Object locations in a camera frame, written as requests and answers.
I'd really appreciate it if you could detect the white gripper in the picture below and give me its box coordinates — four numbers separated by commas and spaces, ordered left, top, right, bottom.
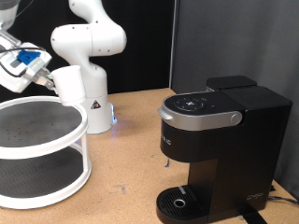
0, 40, 57, 93

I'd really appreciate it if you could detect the white two-tier turntable shelf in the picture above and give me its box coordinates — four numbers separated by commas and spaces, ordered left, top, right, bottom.
0, 94, 93, 209

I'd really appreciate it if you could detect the black Keurig coffee machine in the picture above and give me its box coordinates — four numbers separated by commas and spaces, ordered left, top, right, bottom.
155, 75, 293, 224

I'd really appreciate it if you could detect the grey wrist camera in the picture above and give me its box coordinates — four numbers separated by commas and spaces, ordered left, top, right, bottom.
22, 59, 50, 84

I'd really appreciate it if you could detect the black robot camera cable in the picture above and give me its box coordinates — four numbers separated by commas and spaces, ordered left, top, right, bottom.
0, 45, 47, 79

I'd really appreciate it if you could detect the white mug green-taped handle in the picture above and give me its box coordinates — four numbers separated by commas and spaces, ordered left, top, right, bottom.
50, 64, 88, 107

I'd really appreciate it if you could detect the black backdrop curtain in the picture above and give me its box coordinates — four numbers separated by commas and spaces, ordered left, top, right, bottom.
0, 0, 176, 102

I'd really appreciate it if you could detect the black machine power cable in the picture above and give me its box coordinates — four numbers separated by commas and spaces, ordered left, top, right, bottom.
267, 195, 299, 206

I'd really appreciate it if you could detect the blue camera mount clip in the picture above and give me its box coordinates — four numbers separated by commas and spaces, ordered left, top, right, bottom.
16, 49, 42, 65

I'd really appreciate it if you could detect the black tape strap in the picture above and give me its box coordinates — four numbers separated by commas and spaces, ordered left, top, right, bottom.
239, 204, 269, 224

